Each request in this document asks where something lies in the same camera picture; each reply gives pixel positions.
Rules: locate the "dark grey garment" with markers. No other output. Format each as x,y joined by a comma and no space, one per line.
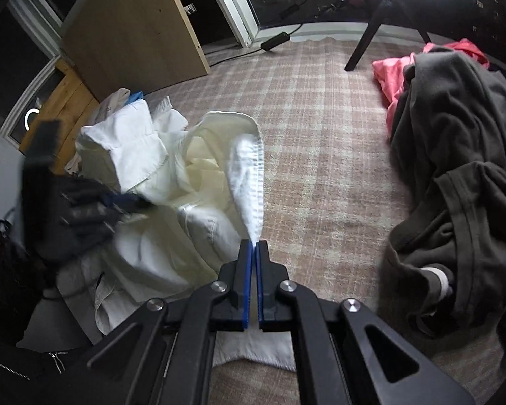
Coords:
448,144

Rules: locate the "blue folded garment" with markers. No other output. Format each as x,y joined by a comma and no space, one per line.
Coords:
135,96

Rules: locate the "white garment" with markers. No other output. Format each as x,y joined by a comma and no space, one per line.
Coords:
205,185

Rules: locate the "brown cardboard box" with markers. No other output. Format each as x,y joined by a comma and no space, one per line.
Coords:
141,45

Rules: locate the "wooden headboard panel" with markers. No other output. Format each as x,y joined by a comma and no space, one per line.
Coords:
71,103

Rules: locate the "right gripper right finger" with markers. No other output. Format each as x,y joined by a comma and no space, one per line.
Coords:
278,295

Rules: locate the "plaid bed blanket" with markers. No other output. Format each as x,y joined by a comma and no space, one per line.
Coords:
331,194

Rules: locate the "beige folded garment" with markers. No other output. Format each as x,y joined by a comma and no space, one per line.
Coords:
111,104

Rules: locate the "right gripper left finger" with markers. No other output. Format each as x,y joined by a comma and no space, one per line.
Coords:
230,312

